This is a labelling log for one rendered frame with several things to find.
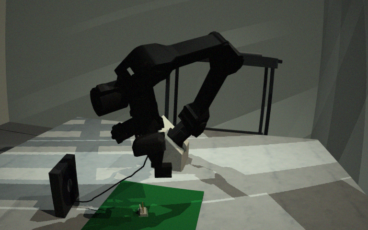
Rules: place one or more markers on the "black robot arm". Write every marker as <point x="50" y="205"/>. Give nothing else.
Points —
<point x="153" y="63"/>

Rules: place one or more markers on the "black cable with plug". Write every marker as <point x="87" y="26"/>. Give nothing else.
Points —
<point x="166" y="172"/>

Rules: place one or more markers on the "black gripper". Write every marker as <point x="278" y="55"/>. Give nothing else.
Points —
<point x="151" y="142"/>

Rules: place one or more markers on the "black computer fan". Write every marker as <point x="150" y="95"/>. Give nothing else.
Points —
<point x="64" y="185"/>

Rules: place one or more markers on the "green circuit board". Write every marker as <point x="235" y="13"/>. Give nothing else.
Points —
<point x="136" y="206"/>

